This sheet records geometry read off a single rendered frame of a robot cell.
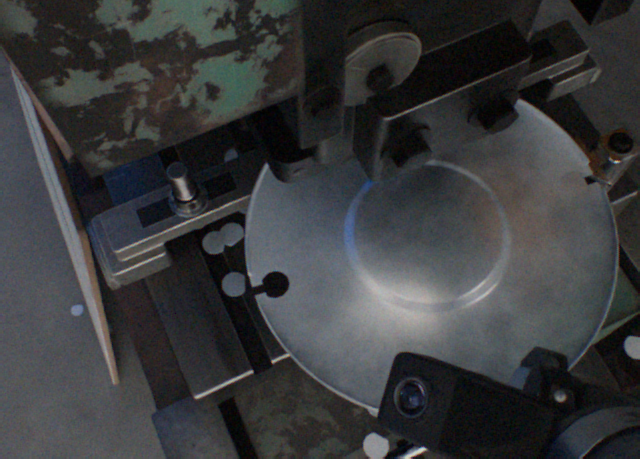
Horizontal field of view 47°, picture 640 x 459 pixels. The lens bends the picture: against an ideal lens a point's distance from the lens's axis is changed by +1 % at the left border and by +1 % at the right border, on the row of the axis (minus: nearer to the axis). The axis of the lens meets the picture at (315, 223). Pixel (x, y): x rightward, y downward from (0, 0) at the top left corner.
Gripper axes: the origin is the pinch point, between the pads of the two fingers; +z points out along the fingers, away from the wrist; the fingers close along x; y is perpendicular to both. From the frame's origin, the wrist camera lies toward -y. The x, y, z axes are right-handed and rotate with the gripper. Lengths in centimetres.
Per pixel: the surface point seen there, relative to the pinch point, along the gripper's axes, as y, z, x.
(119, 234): -33.1, 5.6, 3.1
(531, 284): 0.2, 4.0, 8.6
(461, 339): -3.9, 2.4, 3.1
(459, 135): -8.4, -7.0, 15.9
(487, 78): -8.0, -12.4, 18.3
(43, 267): -75, 81, -11
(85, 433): -55, 72, -35
